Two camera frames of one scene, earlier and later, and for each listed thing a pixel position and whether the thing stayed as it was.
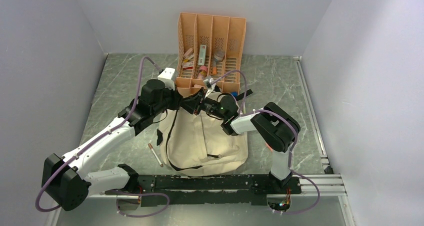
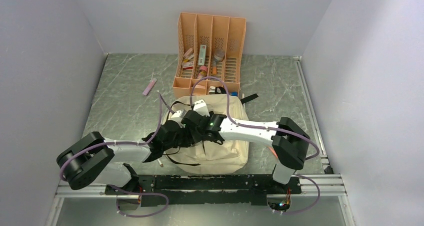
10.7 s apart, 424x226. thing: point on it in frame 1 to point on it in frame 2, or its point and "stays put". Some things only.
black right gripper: [203, 93] to [196, 136]
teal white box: [202, 54] stays put
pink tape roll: [202, 72] stays put
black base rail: [193, 190] stays put
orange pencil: [269, 148] stays put
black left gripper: [176, 98] to [187, 142]
